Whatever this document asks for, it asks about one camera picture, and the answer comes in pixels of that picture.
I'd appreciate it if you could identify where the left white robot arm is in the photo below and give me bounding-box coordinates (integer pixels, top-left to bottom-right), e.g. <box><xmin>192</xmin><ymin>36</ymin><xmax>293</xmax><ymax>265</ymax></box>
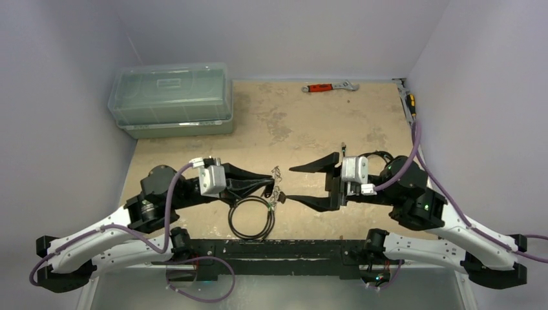
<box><xmin>28</xmin><ymin>158</ymin><xmax>275</xmax><ymax>293</ymax></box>

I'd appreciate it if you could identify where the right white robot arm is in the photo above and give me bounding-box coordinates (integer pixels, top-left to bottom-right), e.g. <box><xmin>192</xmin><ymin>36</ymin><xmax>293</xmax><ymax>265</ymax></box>
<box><xmin>292</xmin><ymin>151</ymin><xmax>527</xmax><ymax>289</ymax></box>

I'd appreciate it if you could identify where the clear green plastic storage box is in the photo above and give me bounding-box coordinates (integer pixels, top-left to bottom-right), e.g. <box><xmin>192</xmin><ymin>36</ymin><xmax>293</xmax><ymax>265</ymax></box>
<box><xmin>107</xmin><ymin>63</ymin><xmax>234</xmax><ymax>140</ymax></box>

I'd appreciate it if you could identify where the yellow black screwdriver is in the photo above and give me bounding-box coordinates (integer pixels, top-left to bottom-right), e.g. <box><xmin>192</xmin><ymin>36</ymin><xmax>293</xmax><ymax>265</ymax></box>
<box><xmin>405</xmin><ymin>94</ymin><xmax>416</xmax><ymax>120</ymax></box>

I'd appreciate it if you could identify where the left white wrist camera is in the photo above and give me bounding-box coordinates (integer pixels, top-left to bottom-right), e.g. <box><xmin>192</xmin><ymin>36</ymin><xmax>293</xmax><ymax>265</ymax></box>
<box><xmin>189</xmin><ymin>157</ymin><xmax>227</xmax><ymax>198</ymax></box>

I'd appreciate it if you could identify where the black coiled cable loop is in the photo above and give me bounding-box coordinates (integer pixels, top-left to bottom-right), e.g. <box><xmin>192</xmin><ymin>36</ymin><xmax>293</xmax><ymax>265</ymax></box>
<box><xmin>227</xmin><ymin>195</ymin><xmax>276</xmax><ymax>240</ymax></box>

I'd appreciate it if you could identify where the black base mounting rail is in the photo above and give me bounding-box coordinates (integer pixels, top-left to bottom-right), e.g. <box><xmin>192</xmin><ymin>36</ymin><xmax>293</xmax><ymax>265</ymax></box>
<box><xmin>188</xmin><ymin>238</ymin><xmax>405</xmax><ymax>282</ymax></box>

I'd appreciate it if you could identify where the red handled adjustable wrench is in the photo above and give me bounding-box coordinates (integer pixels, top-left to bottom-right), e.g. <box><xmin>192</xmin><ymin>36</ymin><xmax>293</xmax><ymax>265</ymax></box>
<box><xmin>301</xmin><ymin>80</ymin><xmax>360</xmax><ymax>93</ymax></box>

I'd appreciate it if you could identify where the aluminium frame rail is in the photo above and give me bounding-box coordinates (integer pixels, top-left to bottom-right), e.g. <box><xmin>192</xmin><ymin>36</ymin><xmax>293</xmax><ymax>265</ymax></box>
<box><xmin>98</xmin><ymin>238</ymin><xmax>467</xmax><ymax>271</ymax></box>

